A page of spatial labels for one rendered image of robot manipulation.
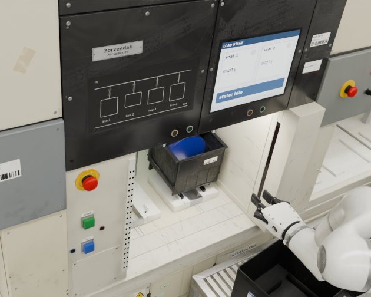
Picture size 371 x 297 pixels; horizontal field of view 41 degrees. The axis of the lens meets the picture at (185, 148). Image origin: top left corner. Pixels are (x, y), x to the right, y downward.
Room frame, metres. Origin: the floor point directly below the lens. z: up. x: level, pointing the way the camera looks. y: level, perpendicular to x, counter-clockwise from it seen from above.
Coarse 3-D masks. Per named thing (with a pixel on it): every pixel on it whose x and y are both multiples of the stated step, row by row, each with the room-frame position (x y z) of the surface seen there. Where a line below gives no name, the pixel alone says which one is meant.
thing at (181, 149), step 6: (186, 138) 1.53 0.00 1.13; (192, 138) 1.55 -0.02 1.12; (198, 138) 1.57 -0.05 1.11; (180, 144) 1.52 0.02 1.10; (186, 144) 1.54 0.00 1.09; (192, 144) 1.56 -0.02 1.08; (198, 144) 1.58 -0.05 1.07; (204, 144) 1.60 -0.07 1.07; (174, 150) 1.51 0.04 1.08; (180, 150) 1.53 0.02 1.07; (186, 150) 1.54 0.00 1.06; (192, 150) 1.56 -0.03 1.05; (198, 150) 1.58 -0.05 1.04; (180, 156) 1.53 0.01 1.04; (186, 156) 1.55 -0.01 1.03
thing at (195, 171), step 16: (208, 144) 1.60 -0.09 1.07; (224, 144) 1.54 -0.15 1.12; (160, 160) 1.49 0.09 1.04; (176, 160) 1.40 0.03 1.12; (192, 160) 1.43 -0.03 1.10; (208, 160) 1.48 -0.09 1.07; (176, 176) 1.40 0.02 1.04; (192, 176) 1.45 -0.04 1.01; (208, 176) 1.50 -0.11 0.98; (176, 192) 1.42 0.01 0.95
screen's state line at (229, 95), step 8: (272, 80) 1.32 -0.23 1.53; (280, 80) 1.34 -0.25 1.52; (240, 88) 1.25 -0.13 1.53; (248, 88) 1.26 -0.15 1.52; (256, 88) 1.28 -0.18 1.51; (264, 88) 1.31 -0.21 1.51; (272, 88) 1.33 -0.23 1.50; (216, 96) 1.19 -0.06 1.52; (224, 96) 1.21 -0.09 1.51; (232, 96) 1.23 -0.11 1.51; (240, 96) 1.25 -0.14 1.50
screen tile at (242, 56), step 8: (248, 48) 1.24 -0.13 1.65; (224, 56) 1.20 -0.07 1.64; (232, 56) 1.21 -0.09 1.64; (240, 56) 1.23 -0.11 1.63; (248, 56) 1.25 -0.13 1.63; (256, 56) 1.27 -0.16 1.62; (224, 64) 1.20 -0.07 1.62; (232, 64) 1.22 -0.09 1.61; (248, 64) 1.25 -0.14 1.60; (240, 72) 1.24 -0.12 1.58; (248, 72) 1.26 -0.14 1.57; (224, 80) 1.21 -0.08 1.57; (232, 80) 1.22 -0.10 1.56; (240, 80) 1.24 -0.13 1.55; (248, 80) 1.26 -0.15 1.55
